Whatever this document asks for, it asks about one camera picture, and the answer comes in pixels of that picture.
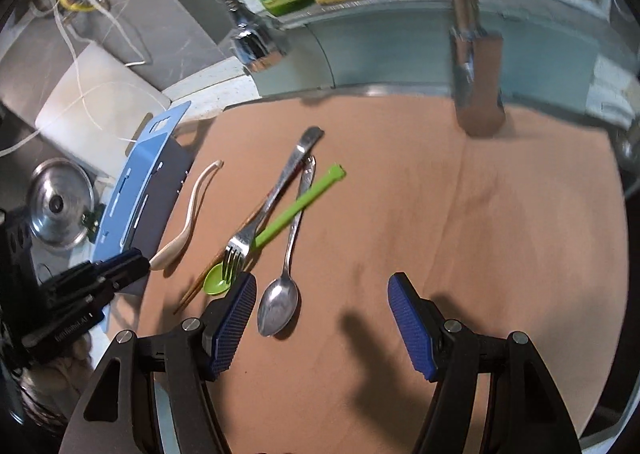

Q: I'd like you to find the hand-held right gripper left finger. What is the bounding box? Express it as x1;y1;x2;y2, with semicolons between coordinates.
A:
62;271;258;454

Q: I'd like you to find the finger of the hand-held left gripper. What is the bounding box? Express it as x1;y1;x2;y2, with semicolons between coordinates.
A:
90;248;152;293

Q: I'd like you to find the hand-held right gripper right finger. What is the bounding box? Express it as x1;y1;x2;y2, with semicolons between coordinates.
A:
387;272;583;454

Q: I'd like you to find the metal spoon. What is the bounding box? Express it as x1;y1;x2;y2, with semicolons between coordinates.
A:
257;155;317;338

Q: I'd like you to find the blue utensil basket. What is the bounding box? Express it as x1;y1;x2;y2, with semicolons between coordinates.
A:
92;101;197;333

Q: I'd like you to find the cream ceramic spoon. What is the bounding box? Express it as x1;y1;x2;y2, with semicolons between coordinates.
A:
148;159;225;271

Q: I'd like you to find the green plastic spoon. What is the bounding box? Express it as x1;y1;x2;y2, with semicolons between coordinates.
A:
202;163;347;296

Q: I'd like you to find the metal fork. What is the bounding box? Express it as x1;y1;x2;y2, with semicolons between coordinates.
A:
223;126;325;286

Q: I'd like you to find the person's left hand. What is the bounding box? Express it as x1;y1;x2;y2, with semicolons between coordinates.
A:
46;328;97;396

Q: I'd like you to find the steel pot lid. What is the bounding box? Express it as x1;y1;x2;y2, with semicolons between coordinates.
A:
25;158;97;249

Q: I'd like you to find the brown mat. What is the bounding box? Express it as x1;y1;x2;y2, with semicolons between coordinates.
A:
132;93;631;454

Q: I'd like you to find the white cutting board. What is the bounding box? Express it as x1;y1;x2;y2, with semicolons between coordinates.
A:
34;42;172;176

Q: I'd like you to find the flexible faucet sprayer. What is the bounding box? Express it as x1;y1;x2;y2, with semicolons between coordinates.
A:
191;0;292;73

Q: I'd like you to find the grey faucet splash guard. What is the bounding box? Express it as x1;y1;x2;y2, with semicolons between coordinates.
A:
252;9;608;101

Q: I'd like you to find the chrome faucet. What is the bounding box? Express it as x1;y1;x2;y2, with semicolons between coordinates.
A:
431;0;507;138

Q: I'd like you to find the thin white cable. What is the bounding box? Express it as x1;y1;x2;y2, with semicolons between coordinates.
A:
0;0;132;158

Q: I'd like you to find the thick white cable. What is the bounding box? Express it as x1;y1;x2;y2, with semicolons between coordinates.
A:
75;0;154;69

